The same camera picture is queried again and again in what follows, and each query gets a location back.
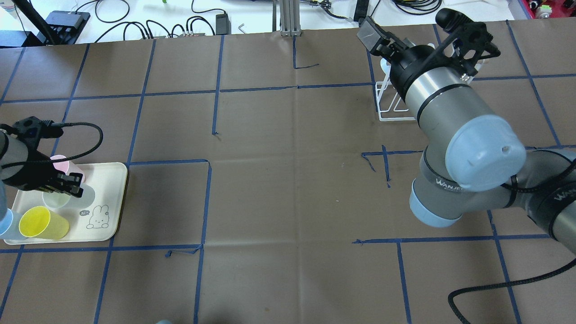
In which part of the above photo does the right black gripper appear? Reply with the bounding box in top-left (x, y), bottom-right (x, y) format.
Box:
top-left (357, 8), bottom-right (501, 93)

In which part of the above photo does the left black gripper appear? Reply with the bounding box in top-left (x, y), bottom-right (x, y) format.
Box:
top-left (1, 116), bottom-right (83, 198)

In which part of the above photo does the pale green plastic cup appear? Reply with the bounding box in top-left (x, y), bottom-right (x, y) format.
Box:
top-left (42, 183), bottom-right (95, 209)

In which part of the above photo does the light blue plastic cup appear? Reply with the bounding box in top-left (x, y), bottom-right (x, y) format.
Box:
top-left (380, 58), bottom-right (391, 75)

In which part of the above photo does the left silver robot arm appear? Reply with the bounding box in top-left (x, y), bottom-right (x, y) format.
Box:
top-left (1, 116), bottom-right (95, 217)

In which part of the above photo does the pink plastic cup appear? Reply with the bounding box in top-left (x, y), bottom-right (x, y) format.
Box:
top-left (52, 161), bottom-right (86, 183)

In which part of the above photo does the yellow plastic cup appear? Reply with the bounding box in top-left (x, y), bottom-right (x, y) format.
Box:
top-left (18, 206), bottom-right (70, 240)

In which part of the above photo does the beige serving tray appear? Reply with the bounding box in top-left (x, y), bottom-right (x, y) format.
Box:
top-left (4, 162), bottom-right (128, 245)

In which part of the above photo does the black power adapter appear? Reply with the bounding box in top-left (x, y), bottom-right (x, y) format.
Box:
top-left (215, 13), bottom-right (232, 35)

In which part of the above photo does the white wire cup rack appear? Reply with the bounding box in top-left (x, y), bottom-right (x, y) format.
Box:
top-left (373, 59), bottom-right (415, 122)

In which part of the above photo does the aluminium frame post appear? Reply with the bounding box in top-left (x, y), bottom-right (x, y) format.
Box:
top-left (279, 0), bottom-right (301, 36)

